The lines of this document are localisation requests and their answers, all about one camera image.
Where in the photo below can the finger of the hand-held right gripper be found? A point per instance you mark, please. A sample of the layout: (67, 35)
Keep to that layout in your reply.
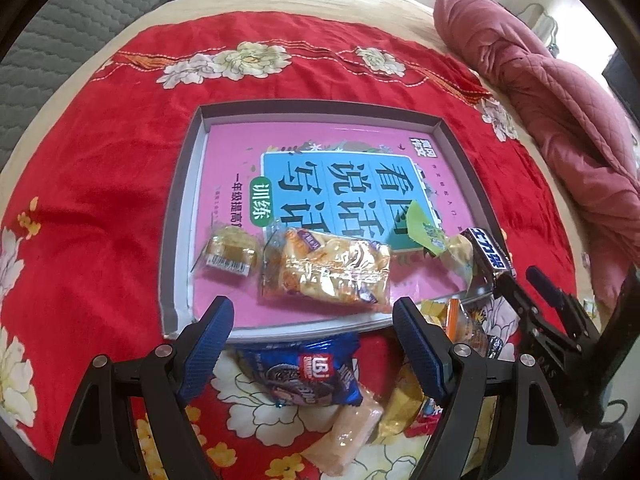
(520, 305)
(542, 282)

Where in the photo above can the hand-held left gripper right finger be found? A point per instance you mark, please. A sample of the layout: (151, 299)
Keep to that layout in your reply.
(417, 350)

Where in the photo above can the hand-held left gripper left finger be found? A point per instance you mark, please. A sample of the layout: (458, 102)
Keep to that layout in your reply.
(205, 350)

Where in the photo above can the clear brown snack packet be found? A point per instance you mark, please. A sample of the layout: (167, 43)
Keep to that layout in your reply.
(472, 335)

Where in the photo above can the yellow snack packet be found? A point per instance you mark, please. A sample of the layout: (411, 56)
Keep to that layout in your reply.
(400, 410)

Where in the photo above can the red candy packet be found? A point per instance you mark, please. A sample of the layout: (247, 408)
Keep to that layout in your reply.
(430, 412)

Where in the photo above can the dark chocolate bar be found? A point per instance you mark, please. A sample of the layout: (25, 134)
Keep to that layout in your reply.
(487, 250)

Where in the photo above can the shallow grey cardboard box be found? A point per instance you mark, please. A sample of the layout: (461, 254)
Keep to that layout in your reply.
(172, 270)

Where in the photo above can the blue cookie packet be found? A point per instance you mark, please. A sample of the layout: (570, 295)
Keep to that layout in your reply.
(300, 375)

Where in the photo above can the small gold cake packet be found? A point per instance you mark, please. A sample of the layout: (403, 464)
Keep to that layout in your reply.
(232, 250)

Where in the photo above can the beige pastry packet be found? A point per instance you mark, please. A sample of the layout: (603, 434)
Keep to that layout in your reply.
(345, 435)

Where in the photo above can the clear bread packet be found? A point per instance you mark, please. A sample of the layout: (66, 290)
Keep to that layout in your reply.
(325, 270)

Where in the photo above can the green and pale yellow packet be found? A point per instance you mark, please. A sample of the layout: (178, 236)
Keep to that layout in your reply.
(425, 225)

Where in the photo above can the small yellow green packet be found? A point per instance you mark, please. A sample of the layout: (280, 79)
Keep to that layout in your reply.
(590, 308)

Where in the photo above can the pink cloth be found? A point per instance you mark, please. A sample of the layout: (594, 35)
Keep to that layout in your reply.
(595, 455)

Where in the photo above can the pink quilt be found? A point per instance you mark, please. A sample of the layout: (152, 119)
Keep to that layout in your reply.
(575, 125)

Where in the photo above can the red floral blanket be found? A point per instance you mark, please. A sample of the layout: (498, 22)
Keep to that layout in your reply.
(100, 160)

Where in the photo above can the black television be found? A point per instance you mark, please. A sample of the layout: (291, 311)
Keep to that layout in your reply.
(625, 80)

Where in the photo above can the pink book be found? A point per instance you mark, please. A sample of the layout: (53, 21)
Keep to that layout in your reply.
(300, 135)

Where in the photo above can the grey quilted headboard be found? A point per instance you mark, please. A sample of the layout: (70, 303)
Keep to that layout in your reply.
(60, 20)

